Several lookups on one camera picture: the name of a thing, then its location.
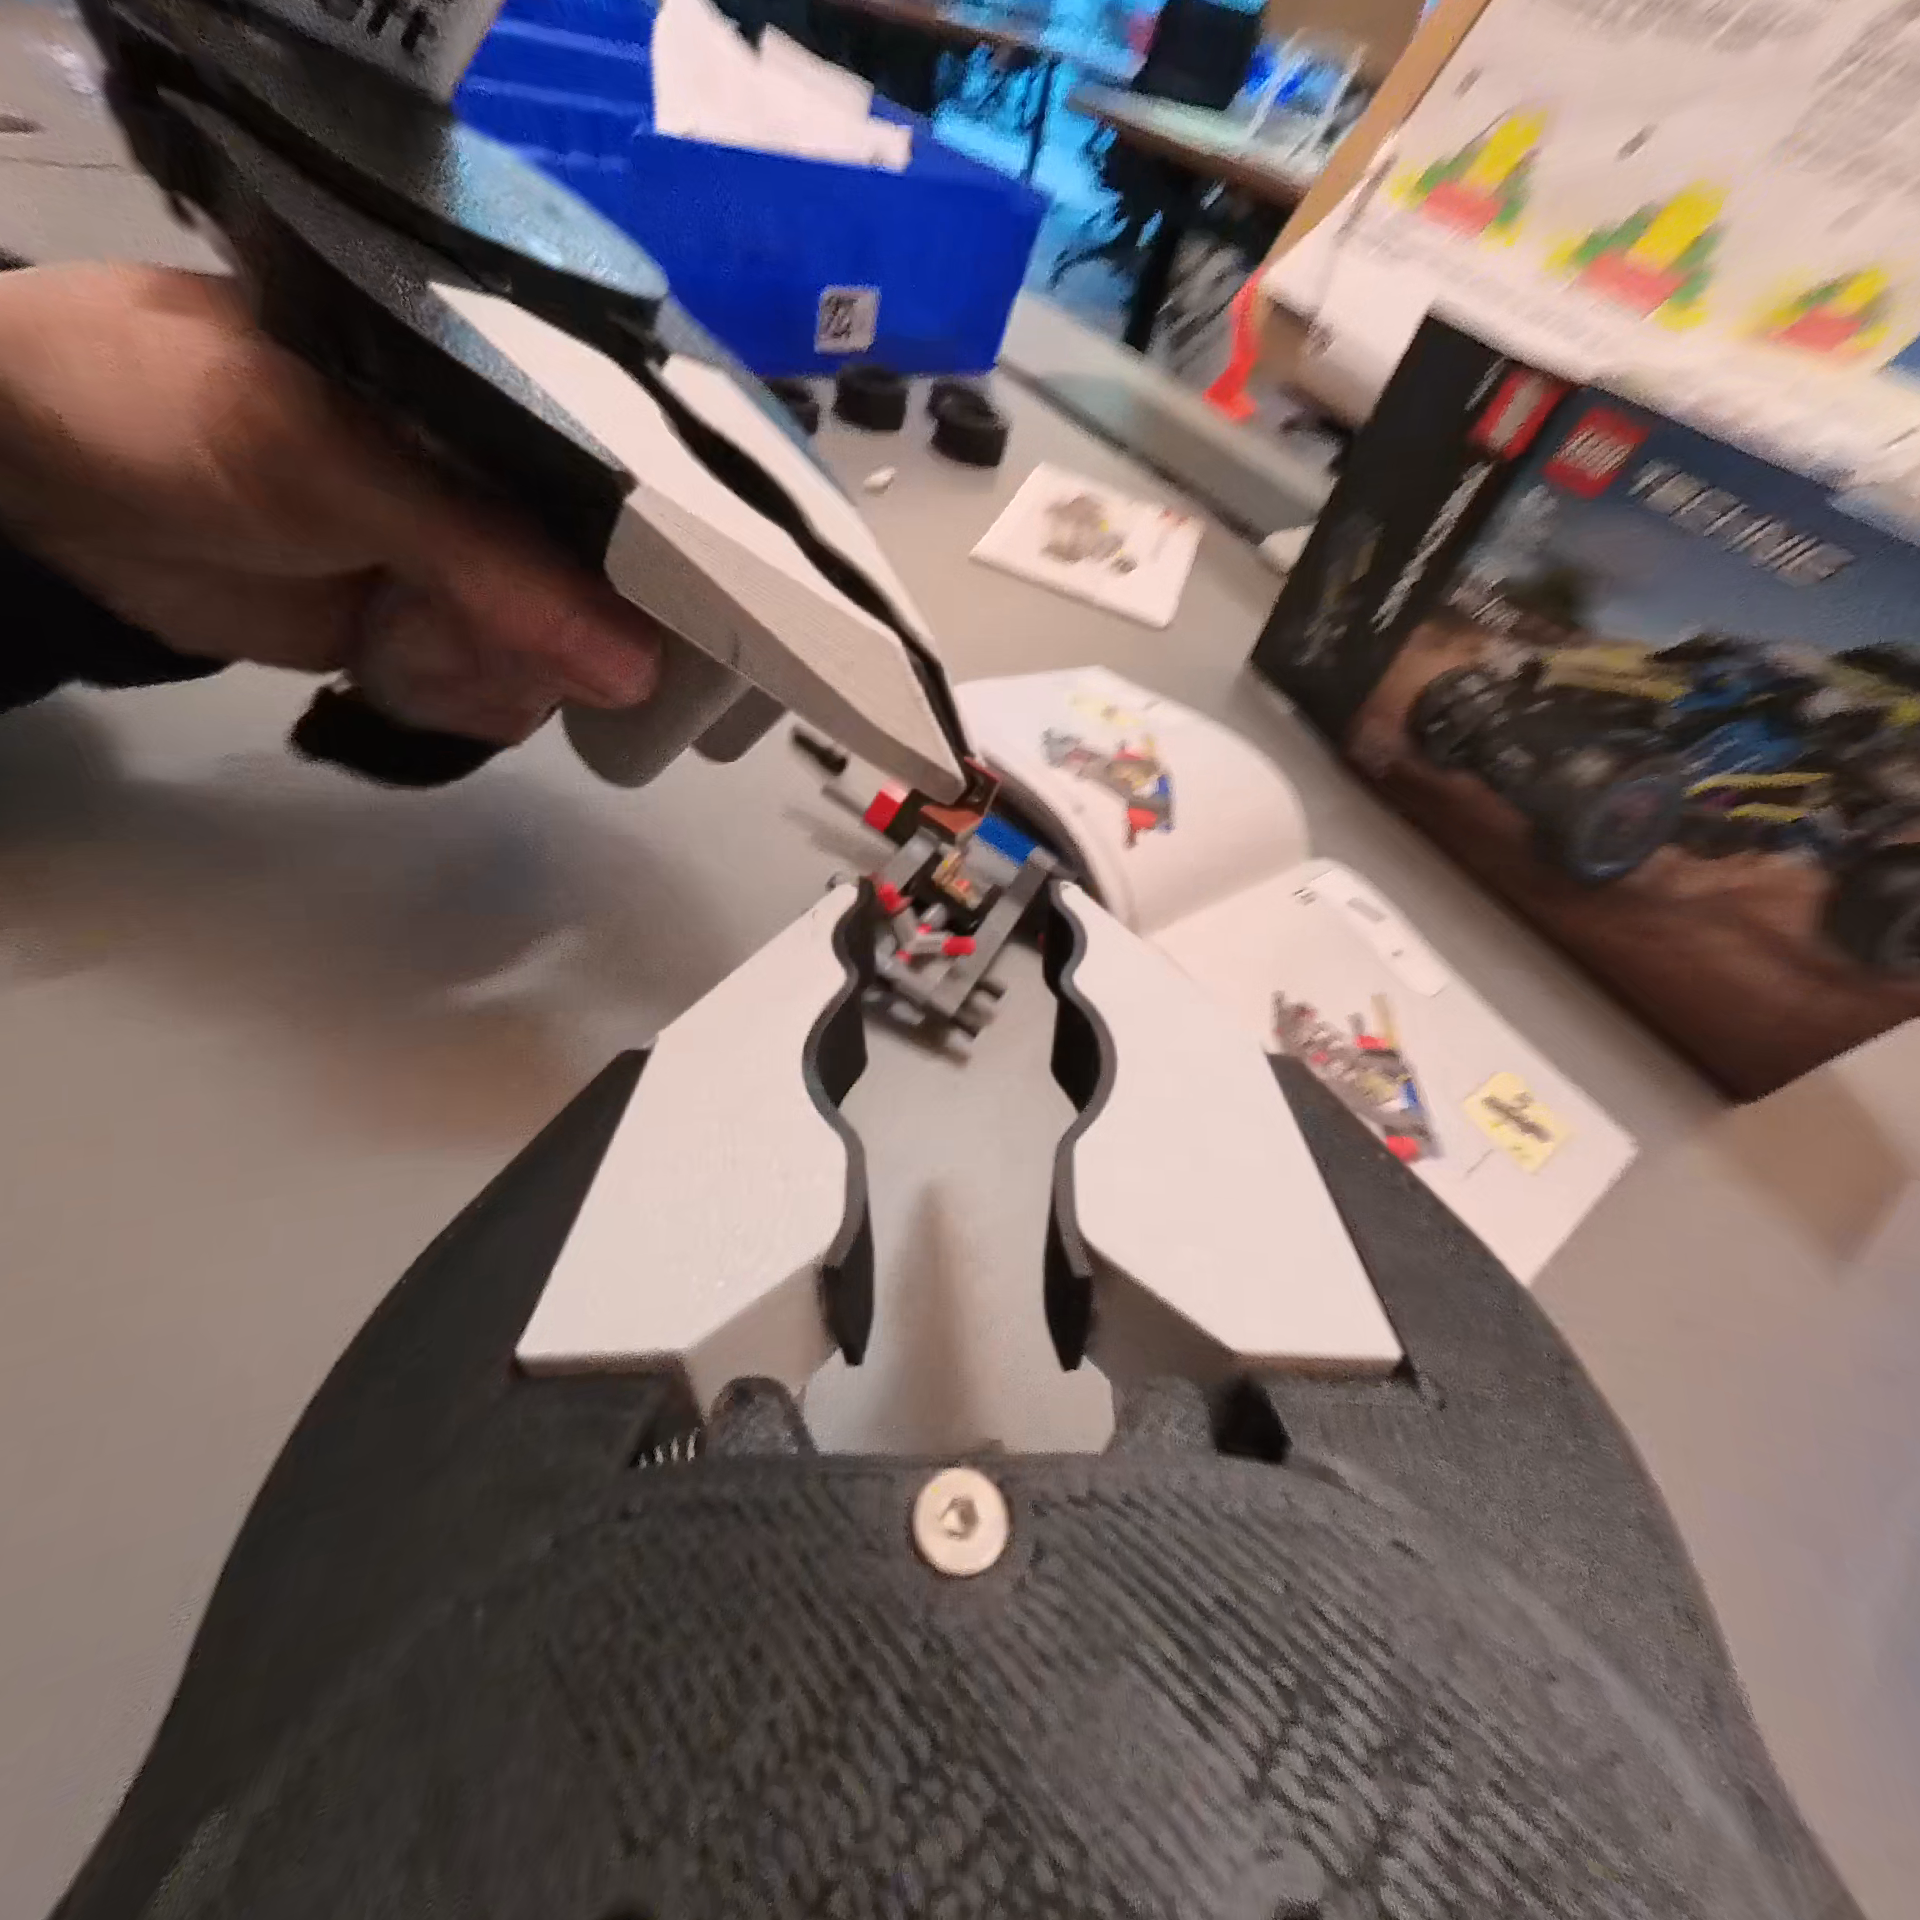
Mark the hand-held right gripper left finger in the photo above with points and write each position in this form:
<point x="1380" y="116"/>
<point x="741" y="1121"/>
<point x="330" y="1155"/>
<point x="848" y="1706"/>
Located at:
<point x="704" y="1172"/>

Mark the person's left forearm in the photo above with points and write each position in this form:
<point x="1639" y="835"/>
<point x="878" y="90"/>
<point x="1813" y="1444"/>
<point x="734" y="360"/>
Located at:
<point x="60" y="630"/>

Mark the person's left hand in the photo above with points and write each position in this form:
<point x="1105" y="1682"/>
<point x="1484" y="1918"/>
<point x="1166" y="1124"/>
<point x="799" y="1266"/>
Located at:
<point x="224" y="482"/>

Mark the white instruction poster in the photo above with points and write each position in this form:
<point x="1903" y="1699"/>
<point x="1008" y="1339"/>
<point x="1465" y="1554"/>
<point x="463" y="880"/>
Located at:
<point x="1650" y="90"/>

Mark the black rubber tire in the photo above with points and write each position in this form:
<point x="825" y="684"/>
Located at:
<point x="872" y="394"/>
<point x="794" y="405"/>
<point x="970" y="423"/>

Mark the blue tagged storage bin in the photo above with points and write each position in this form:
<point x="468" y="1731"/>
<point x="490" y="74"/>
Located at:
<point x="722" y="254"/>

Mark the brown partition board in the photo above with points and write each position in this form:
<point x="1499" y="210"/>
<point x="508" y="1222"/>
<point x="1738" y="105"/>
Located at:
<point x="1360" y="144"/>

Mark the lego set box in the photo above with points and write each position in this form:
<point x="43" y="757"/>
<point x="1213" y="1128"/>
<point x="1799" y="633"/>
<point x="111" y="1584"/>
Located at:
<point x="1650" y="722"/>

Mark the partly built lego chassis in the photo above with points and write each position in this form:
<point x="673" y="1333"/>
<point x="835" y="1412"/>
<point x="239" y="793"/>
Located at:
<point x="938" y="885"/>

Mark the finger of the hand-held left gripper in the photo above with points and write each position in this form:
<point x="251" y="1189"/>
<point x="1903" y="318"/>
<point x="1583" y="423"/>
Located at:
<point x="750" y="614"/>
<point x="780" y="460"/>

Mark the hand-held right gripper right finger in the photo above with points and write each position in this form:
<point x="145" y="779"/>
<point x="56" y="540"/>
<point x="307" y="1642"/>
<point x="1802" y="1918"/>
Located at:
<point x="1214" y="1185"/>

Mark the orange plastic stand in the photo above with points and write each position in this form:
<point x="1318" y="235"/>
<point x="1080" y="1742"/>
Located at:
<point x="1238" y="354"/>

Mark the closed instruction booklet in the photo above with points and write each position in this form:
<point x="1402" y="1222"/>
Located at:
<point x="1142" y="580"/>

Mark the open instruction booklet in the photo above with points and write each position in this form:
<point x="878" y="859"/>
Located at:
<point x="1230" y="782"/>

